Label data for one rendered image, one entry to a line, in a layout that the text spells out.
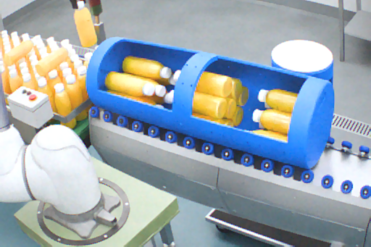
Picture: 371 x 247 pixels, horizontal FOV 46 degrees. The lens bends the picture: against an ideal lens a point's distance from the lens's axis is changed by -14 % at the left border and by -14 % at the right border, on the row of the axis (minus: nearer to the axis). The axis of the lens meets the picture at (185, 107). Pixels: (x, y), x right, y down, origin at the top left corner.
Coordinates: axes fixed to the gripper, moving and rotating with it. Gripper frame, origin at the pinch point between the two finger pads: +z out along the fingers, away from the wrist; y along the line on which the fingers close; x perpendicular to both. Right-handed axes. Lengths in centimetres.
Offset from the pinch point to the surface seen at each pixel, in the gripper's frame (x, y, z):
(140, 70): -26.7, -0.3, 28.5
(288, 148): -93, -15, 27
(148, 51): -21.9, 10.6, 28.3
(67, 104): -1.3, -20.4, 38.0
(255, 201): -82, -17, 55
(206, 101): -61, -8, 25
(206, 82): -58, -4, 22
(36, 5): 388, 224, 178
